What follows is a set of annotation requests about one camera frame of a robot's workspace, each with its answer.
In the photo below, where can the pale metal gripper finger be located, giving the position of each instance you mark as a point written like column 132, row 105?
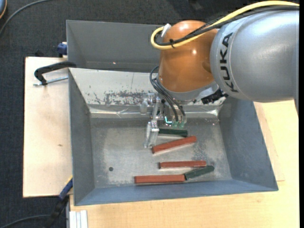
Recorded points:
column 147, row 136
column 154, row 133

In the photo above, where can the dark green flat block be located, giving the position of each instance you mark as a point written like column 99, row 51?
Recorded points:
column 174, row 132
column 199, row 172

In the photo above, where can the red-brown flat block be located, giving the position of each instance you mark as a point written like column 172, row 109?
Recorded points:
column 174, row 144
column 183, row 164
column 159, row 179

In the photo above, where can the grey metal bin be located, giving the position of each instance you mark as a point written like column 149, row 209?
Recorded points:
column 123, row 151

